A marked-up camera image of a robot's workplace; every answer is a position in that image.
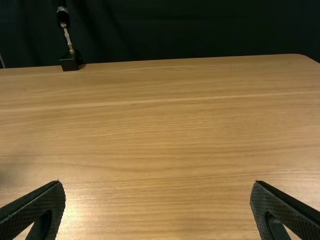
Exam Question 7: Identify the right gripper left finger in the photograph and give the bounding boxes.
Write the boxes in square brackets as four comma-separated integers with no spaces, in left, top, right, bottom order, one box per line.
[0,180,67,240]

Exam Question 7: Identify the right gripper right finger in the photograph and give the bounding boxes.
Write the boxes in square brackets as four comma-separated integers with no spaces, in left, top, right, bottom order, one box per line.
[249,180,320,240]

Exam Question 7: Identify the black clamp stand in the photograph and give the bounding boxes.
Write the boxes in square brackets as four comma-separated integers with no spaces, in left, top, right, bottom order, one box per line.
[56,0,84,73]

